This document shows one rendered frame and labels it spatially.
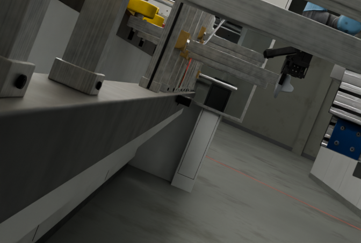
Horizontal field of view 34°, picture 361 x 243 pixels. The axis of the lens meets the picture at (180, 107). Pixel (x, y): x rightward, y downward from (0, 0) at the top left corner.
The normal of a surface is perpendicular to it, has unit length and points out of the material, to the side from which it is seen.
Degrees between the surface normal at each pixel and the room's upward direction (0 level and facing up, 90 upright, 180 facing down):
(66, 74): 90
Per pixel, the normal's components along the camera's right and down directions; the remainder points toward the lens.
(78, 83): -0.05, 0.03
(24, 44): 0.92, 0.38
